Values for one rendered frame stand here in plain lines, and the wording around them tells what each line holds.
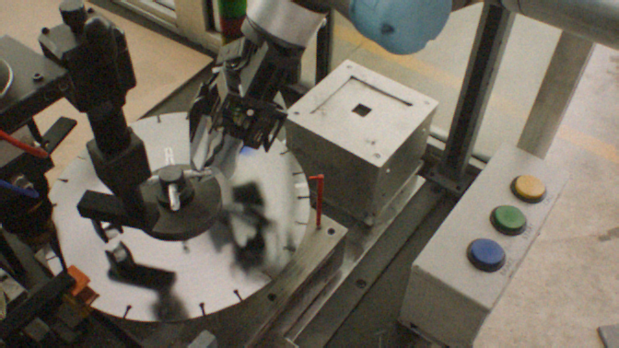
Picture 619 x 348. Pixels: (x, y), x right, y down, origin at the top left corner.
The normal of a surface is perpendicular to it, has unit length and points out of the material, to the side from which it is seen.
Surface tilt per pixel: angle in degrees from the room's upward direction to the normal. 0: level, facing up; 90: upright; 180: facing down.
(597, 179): 0
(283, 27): 72
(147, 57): 0
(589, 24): 110
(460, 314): 90
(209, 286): 0
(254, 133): 78
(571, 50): 90
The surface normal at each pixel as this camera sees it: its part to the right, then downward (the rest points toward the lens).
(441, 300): -0.60, 0.59
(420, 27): 0.52, 0.64
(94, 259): 0.02, -0.66
